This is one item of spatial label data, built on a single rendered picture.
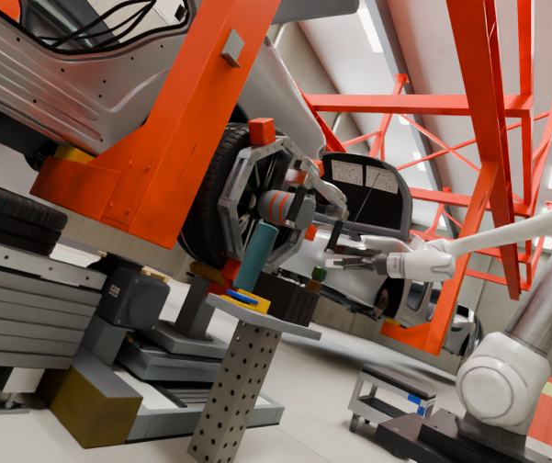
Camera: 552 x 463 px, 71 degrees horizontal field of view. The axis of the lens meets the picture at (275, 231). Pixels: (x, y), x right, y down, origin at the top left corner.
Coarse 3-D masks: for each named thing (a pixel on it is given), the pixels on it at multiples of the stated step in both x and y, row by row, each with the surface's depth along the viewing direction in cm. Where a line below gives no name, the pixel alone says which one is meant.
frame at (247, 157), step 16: (272, 144) 150; (288, 144) 157; (240, 160) 144; (256, 160) 145; (240, 176) 141; (224, 192) 142; (240, 192) 142; (224, 208) 140; (224, 224) 145; (224, 240) 149; (240, 240) 147; (288, 240) 181; (240, 256) 149; (272, 256) 173; (288, 256) 175
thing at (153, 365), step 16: (128, 336) 138; (144, 336) 156; (128, 352) 135; (144, 352) 132; (160, 352) 140; (144, 368) 129; (160, 368) 133; (176, 368) 139; (192, 368) 145; (208, 368) 152
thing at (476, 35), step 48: (480, 0) 276; (528, 0) 309; (480, 48) 316; (528, 48) 352; (336, 96) 544; (384, 96) 501; (432, 96) 465; (480, 96) 372; (528, 96) 405; (336, 144) 656; (384, 144) 865; (480, 144) 450; (528, 144) 489; (432, 192) 736; (528, 192) 605; (432, 240) 1004; (528, 240) 795; (528, 288) 1112
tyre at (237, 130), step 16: (240, 128) 154; (224, 144) 145; (240, 144) 148; (224, 160) 144; (208, 176) 141; (224, 176) 145; (208, 192) 141; (192, 208) 145; (208, 208) 143; (192, 224) 148; (208, 224) 144; (192, 240) 153; (208, 240) 147; (192, 256) 168; (208, 256) 153; (224, 256) 155
